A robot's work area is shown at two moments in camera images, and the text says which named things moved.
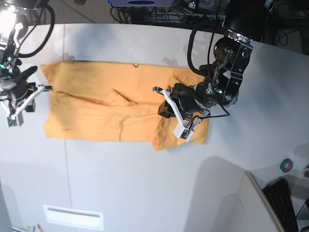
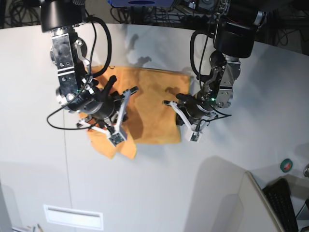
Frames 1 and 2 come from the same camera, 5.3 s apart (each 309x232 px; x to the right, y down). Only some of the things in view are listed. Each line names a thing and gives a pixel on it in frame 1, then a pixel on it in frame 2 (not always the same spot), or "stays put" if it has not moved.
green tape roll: x=286 y=165 stays put
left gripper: x=17 y=87 to x=103 y=107
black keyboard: x=278 y=194 stays put
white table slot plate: x=74 y=217 stays put
